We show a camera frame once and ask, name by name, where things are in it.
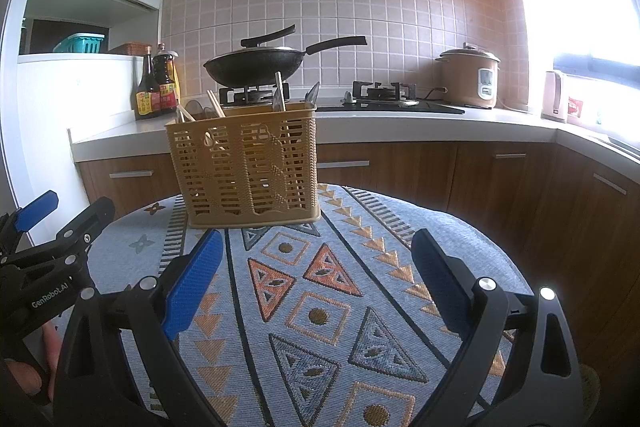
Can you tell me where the blue patterned tablecloth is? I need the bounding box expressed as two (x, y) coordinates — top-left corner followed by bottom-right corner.
(50, 183), (536, 427)

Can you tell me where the black wok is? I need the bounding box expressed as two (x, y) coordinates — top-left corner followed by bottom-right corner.
(203, 36), (368, 88)

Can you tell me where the dark soy sauce bottle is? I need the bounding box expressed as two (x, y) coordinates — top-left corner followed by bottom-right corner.
(131, 46), (162, 120)

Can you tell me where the black gas stove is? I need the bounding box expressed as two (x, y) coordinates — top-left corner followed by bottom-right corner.
(217, 79), (466, 115)

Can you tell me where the person's left hand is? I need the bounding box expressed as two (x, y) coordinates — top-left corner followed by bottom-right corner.
(2, 322), (62, 398)

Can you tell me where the brown wicker basket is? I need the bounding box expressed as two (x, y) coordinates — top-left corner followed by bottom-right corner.
(107, 42), (153, 56)

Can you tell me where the black cooking spatula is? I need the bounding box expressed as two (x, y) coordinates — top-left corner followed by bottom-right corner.
(240, 24), (297, 48)

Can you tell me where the tan plastic utensil basket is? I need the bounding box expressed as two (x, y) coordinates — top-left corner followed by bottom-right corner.
(165, 103), (323, 229)

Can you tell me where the teal plastic basket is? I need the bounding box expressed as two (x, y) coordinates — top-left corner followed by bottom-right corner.
(52, 33), (106, 54)

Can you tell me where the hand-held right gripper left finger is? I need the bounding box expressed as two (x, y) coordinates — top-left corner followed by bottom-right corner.
(52, 228), (224, 427)

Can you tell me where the white kitchen countertop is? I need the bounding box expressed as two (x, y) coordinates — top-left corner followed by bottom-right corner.
(70, 99), (640, 168)

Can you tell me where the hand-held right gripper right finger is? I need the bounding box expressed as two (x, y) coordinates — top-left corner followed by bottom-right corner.
(410, 228), (583, 427)

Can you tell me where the brown rice cooker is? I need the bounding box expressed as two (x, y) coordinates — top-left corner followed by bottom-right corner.
(434, 42), (502, 110)

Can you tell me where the white electric kettle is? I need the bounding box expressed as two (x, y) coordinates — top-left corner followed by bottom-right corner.
(541, 69), (571, 124)

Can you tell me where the dark sauce bottle yellow label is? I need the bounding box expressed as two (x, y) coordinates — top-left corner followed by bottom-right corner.
(152, 44), (181, 114)

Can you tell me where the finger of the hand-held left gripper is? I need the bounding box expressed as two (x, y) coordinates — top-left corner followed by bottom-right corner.
(0, 190), (59, 255)
(0, 197), (117, 280)

